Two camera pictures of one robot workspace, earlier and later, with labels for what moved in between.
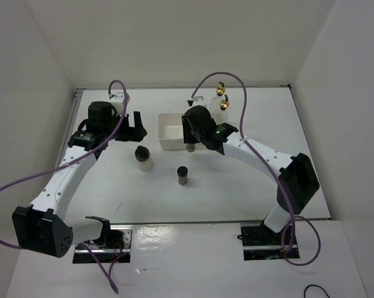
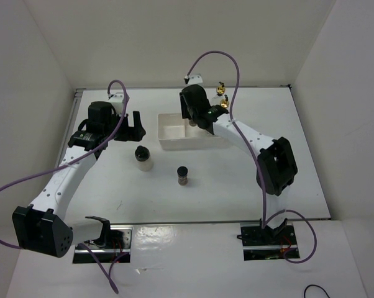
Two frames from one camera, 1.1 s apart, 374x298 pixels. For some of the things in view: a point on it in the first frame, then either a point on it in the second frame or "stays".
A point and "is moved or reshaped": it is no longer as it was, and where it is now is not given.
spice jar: [182, 172] stays
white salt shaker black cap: [142, 156] stays
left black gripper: [133, 134] stays
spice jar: [190, 148] is moved or reshaped
